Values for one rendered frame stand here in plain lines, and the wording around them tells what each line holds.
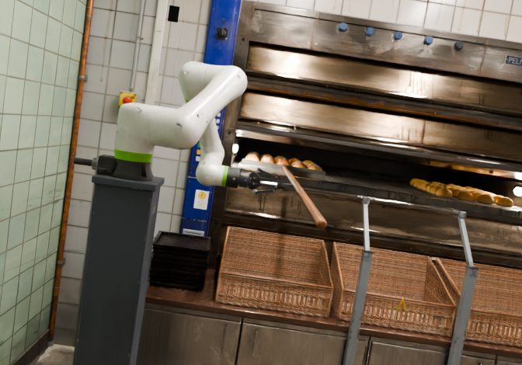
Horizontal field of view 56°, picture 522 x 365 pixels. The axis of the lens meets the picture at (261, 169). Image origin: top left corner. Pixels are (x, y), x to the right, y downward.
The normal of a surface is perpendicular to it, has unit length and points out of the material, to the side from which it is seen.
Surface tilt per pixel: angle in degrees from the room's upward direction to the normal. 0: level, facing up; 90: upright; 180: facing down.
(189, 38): 90
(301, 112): 71
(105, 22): 90
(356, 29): 90
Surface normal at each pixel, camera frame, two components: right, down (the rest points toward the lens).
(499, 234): 0.05, -0.25
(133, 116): -0.28, -0.01
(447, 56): 0.00, 0.09
